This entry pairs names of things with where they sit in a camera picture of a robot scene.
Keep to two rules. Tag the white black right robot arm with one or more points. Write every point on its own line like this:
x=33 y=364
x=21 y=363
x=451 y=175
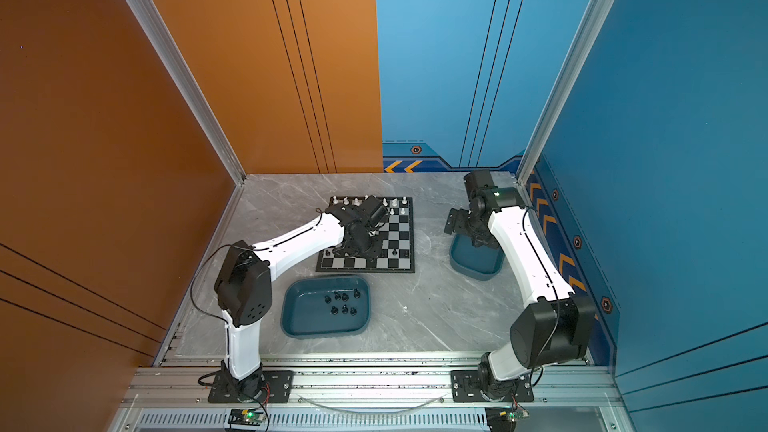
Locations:
x=556 y=324

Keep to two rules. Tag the green circuit board left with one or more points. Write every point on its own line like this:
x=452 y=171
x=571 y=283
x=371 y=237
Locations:
x=248 y=419

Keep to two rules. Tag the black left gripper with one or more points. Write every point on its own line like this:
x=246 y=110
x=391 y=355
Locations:
x=371 y=255

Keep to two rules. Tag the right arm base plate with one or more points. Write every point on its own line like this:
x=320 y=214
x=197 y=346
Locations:
x=469 y=386

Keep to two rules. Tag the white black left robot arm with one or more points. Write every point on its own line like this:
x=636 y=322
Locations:
x=243 y=286

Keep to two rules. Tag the black white chessboard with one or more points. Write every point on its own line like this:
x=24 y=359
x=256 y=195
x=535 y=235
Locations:
x=397 y=254

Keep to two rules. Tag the teal tray with white pieces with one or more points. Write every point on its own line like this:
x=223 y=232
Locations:
x=479 y=263

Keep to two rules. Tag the teal tray with black pieces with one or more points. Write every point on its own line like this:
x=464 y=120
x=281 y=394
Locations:
x=305 y=314

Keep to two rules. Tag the left aluminium corner post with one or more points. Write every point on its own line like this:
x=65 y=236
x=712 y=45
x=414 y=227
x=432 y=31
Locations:
x=161 y=39

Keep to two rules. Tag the aluminium corner post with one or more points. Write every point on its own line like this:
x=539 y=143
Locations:
x=161 y=39
x=588 y=30

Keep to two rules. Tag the circuit board right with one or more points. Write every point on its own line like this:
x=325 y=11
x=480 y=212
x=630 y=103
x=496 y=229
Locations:
x=505 y=419

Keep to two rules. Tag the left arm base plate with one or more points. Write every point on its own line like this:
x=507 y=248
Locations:
x=265 y=387

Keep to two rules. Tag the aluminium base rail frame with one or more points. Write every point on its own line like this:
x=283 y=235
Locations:
x=370 y=392

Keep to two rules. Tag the right aluminium corner post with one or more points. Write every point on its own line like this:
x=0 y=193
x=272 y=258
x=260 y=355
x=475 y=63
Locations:
x=588 y=30

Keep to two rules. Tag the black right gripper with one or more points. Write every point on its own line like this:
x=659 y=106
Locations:
x=460 y=215

